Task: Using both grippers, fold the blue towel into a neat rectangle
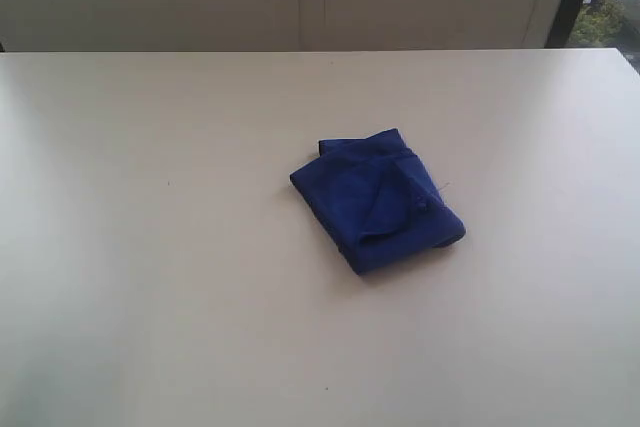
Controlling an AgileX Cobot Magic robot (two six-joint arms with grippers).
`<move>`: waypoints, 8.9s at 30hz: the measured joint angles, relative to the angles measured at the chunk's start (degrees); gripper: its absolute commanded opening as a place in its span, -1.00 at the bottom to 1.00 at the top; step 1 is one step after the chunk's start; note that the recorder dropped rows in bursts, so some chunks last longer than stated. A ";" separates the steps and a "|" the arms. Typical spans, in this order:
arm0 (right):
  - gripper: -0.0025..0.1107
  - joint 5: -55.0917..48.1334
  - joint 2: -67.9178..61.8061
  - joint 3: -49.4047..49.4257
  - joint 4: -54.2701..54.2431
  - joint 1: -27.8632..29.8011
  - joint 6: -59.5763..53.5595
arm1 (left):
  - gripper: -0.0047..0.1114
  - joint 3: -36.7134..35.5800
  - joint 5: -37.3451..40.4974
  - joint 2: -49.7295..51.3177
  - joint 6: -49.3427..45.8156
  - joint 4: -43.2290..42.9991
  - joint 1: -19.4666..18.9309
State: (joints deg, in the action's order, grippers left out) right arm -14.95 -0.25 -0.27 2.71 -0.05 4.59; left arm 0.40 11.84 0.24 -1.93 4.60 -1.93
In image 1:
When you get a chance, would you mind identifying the blue microfiber towel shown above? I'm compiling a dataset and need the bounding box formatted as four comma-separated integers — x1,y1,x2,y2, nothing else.
290,129,466,275

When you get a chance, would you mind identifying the green tree outside window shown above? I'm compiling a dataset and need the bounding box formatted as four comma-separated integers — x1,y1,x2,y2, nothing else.
567,0,624,48

